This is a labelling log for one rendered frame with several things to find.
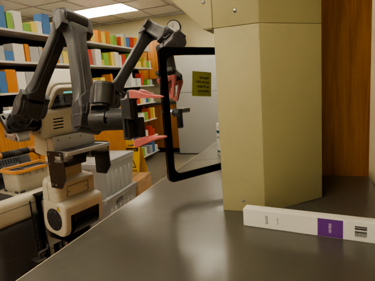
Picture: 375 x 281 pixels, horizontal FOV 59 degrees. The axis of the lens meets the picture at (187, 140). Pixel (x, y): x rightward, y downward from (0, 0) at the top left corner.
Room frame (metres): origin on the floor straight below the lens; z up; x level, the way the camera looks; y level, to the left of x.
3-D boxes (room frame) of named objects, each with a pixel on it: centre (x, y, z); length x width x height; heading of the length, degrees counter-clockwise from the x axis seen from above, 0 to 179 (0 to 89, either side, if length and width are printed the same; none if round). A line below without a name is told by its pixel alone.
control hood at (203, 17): (1.02, -0.09, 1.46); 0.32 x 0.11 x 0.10; 159
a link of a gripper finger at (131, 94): (0.83, 0.09, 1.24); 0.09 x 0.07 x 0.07; 70
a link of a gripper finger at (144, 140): (0.83, 0.09, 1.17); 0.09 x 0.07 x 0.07; 70
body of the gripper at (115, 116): (0.85, 0.16, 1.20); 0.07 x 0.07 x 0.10; 70
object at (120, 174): (3.15, 0.84, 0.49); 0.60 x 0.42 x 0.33; 159
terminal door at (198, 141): (1.06, -0.06, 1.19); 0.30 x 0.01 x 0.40; 125
